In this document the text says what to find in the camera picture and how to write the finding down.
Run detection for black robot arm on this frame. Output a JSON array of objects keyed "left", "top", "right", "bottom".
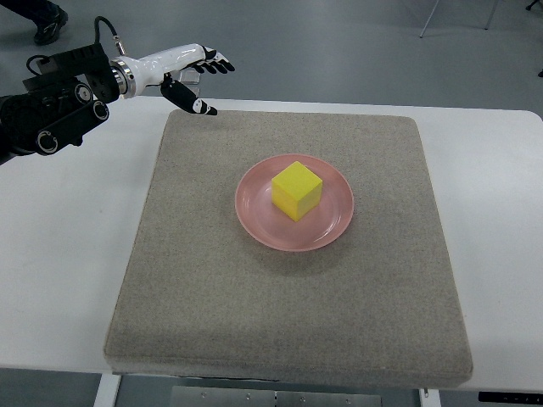
[{"left": 1, "top": 16, "right": 127, "bottom": 164}]

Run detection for black label strip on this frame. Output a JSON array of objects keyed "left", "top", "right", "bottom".
[{"left": 478, "top": 392, "right": 542, "bottom": 405}]

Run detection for metal chair legs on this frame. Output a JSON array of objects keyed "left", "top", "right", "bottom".
[{"left": 418, "top": 0, "right": 501, "bottom": 39}]

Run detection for clear floor socket cover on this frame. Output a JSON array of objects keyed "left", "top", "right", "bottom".
[{"left": 180, "top": 70, "right": 201, "bottom": 86}]

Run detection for metal table frame plate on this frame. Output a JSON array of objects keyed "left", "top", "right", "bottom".
[{"left": 170, "top": 386, "right": 383, "bottom": 407}]

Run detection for yellow cube block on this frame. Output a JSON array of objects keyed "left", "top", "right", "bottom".
[{"left": 271, "top": 161, "right": 323, "bottom": 221}]

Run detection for black shoe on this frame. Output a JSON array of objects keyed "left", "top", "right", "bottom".
[{"left": 33, "top": 8, "right": 69, "bottom": 46}]

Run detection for white table leg left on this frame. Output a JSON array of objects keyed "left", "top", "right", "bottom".
[{"left": 93, "top": 374, "right": 121, "bottom": 407}]

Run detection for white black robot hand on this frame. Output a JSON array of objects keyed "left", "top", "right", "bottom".
[{"left": 110, "top": 43, "right": 235, "bottom": 115}]

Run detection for pink plate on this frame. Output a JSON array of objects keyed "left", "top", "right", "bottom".
[{"left": 234, "top": 153, "right": 355, "bottom": 252}]

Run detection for beige fabric mat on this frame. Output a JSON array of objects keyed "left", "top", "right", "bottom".
[{"left": 104, "top": 110, "right": 473, "bottom": 388}]

